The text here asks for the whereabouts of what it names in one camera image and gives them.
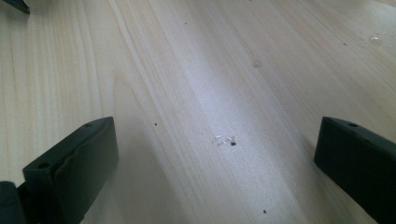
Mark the water droplets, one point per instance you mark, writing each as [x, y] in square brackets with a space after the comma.
[374, 39]

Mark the dark flat object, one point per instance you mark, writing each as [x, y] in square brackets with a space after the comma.
[17, 4]

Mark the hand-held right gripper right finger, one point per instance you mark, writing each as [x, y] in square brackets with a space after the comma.
[361, 161]

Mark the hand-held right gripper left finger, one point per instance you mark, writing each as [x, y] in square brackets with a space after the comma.
[77, 161]

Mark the small clear shards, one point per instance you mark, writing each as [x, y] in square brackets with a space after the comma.
[224, 140]

